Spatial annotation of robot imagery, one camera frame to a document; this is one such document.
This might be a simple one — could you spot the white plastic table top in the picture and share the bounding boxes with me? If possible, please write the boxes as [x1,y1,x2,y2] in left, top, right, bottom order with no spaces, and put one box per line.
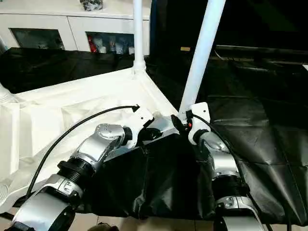
[0,67,181,202]

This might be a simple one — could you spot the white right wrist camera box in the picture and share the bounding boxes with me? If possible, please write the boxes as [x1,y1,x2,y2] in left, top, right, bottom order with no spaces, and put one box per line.
[187,102,211,145]

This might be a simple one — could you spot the black mat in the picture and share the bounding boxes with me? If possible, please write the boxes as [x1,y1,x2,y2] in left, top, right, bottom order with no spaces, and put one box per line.
[0,47,308,227]

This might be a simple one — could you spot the white plastic table leg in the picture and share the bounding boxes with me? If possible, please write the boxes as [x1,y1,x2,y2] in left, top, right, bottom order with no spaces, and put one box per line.
[177,0,227,121]
[0,83,16,103]
[0,183,11,203]
[132,0,147,74]

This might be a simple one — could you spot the grey robot foot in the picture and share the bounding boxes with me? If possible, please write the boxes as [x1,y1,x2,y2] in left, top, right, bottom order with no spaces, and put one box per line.
[92,223,118,231]

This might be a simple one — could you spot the white cabinet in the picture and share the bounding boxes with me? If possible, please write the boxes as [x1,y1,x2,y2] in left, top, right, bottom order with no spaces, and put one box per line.
[0,0,152,55]

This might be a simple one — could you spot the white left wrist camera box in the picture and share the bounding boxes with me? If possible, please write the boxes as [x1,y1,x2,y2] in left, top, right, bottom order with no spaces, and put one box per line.
[123,107,154,148]

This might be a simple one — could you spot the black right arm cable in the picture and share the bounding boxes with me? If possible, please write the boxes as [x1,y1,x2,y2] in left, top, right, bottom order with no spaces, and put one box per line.
[189,112,292,229]

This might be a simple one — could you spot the grey object on cabinet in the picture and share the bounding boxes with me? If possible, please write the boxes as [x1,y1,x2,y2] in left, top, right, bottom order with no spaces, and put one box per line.
[80,0,104,12]

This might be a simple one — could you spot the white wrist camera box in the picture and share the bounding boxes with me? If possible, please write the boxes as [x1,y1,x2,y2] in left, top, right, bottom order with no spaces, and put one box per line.
[123,107,154,148]
[187,102,211,145]

